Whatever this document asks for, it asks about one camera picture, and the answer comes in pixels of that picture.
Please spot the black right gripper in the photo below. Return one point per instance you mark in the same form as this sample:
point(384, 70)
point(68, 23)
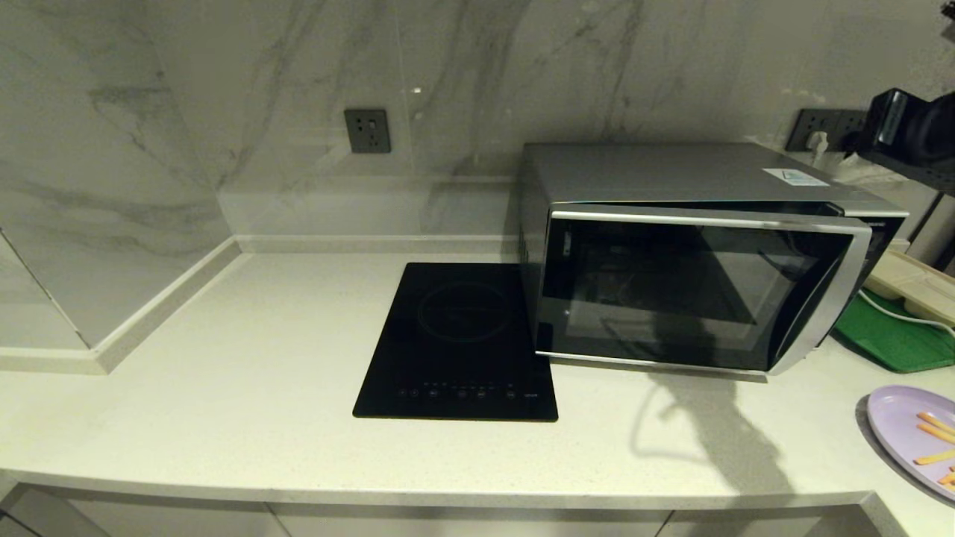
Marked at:
point(921, 138)

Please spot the black glass microwave door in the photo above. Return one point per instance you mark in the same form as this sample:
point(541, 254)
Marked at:
point(671, 291)

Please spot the purple plate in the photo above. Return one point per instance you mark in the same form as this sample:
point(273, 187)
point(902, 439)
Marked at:
point(895, 432)

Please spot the silver microwave oven body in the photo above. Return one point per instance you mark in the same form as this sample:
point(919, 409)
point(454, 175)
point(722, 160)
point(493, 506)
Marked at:
point(656, 171)

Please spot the white plug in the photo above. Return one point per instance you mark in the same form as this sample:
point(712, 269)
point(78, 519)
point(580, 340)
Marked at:
point(817, 143)

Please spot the white sticker label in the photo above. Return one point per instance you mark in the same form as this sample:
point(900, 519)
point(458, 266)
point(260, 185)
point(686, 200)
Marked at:
point(795, 177)

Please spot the beige power strip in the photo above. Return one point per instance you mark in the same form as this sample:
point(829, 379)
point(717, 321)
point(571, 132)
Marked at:
point(910, 283)

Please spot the green plastic tray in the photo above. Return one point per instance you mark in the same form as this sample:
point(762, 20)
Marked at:
point(888, 343)

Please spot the black induction cooktop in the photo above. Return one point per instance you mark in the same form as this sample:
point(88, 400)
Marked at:
point(455, 343)

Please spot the grey double wall socket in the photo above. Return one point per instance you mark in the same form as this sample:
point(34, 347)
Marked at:
point(817, 121)

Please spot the grey single wall socket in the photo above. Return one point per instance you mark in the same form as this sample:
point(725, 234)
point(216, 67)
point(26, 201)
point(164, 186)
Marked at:
point(367, 131)

